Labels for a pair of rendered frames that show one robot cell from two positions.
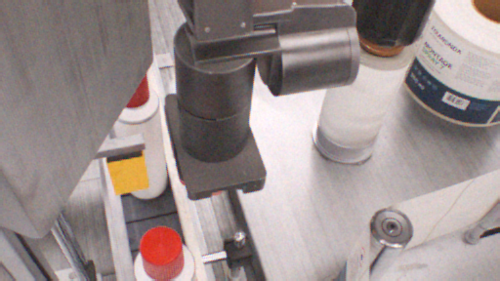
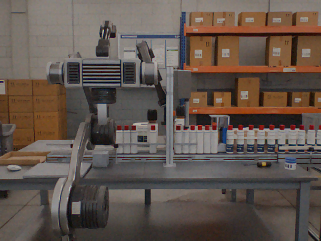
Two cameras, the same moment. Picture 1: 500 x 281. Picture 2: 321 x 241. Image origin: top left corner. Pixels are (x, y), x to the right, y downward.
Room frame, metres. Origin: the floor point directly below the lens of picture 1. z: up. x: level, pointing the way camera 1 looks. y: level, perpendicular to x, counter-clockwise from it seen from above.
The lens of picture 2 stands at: (-0.66, 2.48, 1.43)
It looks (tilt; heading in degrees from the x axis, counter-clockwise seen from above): 6 degrees down; 292
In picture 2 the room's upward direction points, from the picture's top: straight up
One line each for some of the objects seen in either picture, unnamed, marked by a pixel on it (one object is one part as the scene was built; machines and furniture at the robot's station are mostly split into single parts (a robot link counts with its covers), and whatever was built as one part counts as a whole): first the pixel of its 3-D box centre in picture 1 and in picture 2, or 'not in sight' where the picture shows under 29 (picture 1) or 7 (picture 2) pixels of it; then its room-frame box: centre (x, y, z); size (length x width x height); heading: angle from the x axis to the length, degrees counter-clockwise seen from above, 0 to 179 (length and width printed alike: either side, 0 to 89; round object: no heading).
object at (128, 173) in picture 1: (128, 172); not in sight; (0.21, 0.09, 1.09); 0.03 x 0.01 x 0.06; 113
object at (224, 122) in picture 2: not in sight; (219, 133); (-0.09, -0.15, 1.01); 0.14 x 0.13 x 0.26; 23
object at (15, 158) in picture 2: not in sight; (24, 158); (1.18, 0.48, 0.85); 0.30 x 0.26 x 0.04; 23
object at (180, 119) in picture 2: not in sight; (180, 121); (0.33, -0.52, 1.04); 0.09 x 0.09 x 0.29
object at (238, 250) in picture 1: (236, 256); not in sight; (0.24, 0.00, 0.89); 0.03 x 0.03 x 0.12; 23
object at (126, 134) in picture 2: not in sight; (126, 139); (0.51, 0.20, 0.98); 0.05 x 0.05 x 0.20
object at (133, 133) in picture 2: not in sight; (133, 139); (0.46, 0.18, 0.98); 0.05 x 0.05 x 0.20
